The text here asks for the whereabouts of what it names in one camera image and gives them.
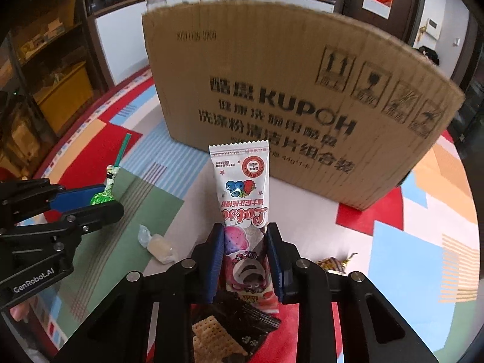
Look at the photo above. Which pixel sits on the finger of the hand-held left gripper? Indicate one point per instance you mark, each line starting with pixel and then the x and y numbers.
pixel 102 211
pixel 75 196

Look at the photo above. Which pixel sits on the brown cardboard box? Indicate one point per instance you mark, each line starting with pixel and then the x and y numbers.
pixel 283 83

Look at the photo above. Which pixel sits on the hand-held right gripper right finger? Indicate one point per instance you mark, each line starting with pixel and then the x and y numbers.
pixel 275 264

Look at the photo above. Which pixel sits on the white wall intercom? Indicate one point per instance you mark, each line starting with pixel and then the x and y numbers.
pixel 431 29

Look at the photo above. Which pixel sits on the gold red candy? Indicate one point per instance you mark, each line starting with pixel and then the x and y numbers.
pixel 332 265

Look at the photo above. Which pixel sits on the pink drink bottle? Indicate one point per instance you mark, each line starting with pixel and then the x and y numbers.
pixel 155 0

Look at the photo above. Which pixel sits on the black cracker packet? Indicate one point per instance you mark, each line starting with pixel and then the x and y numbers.
pixel 227 332

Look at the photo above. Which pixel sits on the dark brown door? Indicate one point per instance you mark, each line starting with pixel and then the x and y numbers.
pixel 406 7

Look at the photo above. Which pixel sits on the white counter cabinet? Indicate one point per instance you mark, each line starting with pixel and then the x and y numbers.
pixel 121 41

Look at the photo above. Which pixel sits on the long white pink snack packet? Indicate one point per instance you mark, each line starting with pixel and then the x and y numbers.
pixel 238 181

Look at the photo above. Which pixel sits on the green lollipop with stick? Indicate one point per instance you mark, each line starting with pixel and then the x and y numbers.
pixel 101 198

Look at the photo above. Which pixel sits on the person's left hand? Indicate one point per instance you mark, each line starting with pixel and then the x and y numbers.
pixel 20 312

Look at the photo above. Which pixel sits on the colourful patchwork tablecloth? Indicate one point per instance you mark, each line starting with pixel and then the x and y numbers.
pixel 397 253

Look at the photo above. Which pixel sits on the dark display cabinet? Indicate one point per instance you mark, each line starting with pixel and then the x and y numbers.
pixel 56 83

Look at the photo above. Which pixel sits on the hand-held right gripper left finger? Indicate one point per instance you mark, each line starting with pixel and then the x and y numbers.
pixel 215 261

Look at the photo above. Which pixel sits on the clear white candy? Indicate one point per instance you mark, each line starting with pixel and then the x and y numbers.
pixel 160 251

